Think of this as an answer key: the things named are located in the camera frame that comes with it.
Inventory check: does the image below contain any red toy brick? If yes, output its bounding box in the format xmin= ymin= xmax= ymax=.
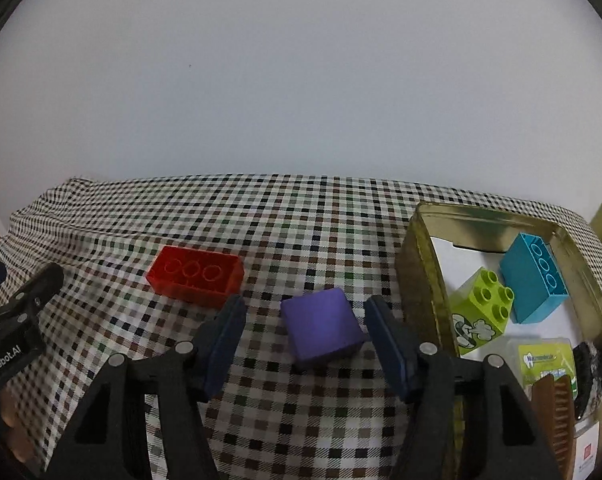
xmin=146 ymin=246 xmax=246 ymax=307

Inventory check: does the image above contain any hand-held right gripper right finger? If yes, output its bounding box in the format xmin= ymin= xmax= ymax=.
xmin=363 ymin=294 xmax=562 ymax=480

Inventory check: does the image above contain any black speckled hair clip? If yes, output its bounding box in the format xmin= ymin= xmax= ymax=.
xmin=571 ymin=340 xmax=602 ymax=418

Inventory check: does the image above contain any white paper liner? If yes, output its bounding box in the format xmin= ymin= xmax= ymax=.
xmin=427 ymin=234 xmax=584 ymax=363

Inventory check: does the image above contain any brown comb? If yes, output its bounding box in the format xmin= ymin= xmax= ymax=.
xmin=530 ymin=372 xmax=580 ymax=480

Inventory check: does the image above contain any green label packet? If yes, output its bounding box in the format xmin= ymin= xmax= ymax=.
xmin=517 ymin=337 xmax=580 ymax=402

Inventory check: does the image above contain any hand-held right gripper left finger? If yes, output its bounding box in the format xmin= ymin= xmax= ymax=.
xmin=44 ymin=294 xmax=248 ymax=480

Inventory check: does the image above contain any checkered cloth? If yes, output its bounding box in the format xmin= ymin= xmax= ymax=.
xmin=0 ymin=174 xmax=602 ymax=480

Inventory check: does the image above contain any white cardboard box red stamp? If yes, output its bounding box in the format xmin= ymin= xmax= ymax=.
xmin=573 ymin=419 xmax=602 ymax=480

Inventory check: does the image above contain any gold metal tin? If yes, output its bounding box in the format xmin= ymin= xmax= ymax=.
xmin=395 ymin=201 xmax=602 ymax=480

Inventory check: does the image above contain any purple cube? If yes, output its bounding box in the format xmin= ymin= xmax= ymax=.
xmin=280 ymin=287 xmax=371 ymax=365

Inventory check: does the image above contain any green toy brick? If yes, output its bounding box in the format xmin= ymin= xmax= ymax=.
xmin=450 ymin=267 xmax=516 ymax=357

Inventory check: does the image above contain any person's left hand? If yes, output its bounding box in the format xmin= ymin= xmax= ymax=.
xmin=0 ymin=389 xmax=33 ymax=462

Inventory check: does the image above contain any blue toy brick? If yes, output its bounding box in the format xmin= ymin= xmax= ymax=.
xmin=499 ymin=232 xmax=568 ymax=325

